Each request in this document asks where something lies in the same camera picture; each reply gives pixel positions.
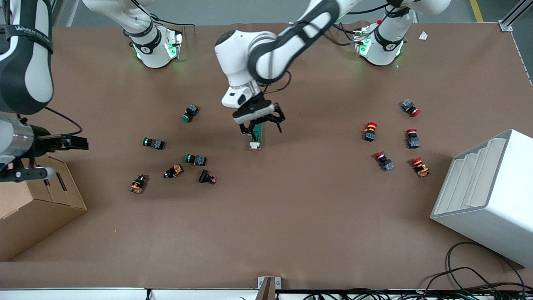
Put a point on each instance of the green push button switch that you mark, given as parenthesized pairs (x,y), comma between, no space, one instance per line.
(196,159)
(153,143)
(190,113)

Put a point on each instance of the brown cardboard box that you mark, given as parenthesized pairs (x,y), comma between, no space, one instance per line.
(33,208)

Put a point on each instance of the red mushroom button orange block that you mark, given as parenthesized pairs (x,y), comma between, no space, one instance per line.
(420,167)
(370,131)

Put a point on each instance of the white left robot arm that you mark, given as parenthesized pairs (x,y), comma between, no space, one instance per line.
(270,50)

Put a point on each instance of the white paper scrap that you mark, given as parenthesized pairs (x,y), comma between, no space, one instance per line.
(423,36)

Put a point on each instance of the white stepped storage rack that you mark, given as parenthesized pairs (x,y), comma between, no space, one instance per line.
(491,200)

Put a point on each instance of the black button switch red block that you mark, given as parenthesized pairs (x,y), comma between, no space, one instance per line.
(207,177)

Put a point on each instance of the brown table mat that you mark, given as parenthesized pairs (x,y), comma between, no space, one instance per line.
(291,216)

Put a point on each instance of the green load switch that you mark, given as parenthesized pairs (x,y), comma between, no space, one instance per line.
(256,139)

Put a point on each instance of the black orange button switch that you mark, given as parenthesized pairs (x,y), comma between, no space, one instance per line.
(174,171)
(138,183)

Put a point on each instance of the metal bracket with post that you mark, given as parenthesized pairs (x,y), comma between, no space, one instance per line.
(268,287)

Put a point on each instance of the red mushroom button blue block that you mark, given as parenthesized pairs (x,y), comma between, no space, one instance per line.
(410,107)
(412,138)
(384,161)

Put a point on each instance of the white table edge rail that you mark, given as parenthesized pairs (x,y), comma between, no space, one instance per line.
(83,294)

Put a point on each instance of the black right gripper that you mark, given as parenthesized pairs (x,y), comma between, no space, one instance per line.
(43,141)

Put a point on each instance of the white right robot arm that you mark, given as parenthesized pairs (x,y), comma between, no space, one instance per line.
(25,62)

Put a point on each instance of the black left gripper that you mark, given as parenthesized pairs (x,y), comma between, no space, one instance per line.
(259,102)

